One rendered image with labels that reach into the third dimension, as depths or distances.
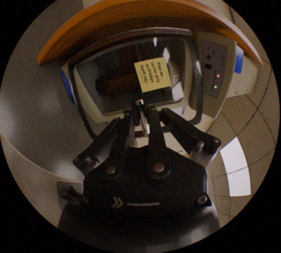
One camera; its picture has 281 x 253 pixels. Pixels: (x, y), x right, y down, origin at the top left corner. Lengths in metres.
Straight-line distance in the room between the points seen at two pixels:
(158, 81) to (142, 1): 0.20
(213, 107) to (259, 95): 1.17
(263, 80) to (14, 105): 1.71
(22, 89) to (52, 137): 0.17
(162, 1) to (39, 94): 0.37
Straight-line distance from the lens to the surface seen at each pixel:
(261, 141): 1.58
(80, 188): 1.63
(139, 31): 0.25
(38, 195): 1.39
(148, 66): 0.21
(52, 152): 0.29
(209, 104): 0.36
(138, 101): 0.16
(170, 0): 0.23
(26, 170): 1.27
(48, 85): 0.32
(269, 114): 1.47
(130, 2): 0.21
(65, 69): 0.36
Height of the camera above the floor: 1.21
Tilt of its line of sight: 6 degrees down
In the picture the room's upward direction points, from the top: 79 degrees clockwise
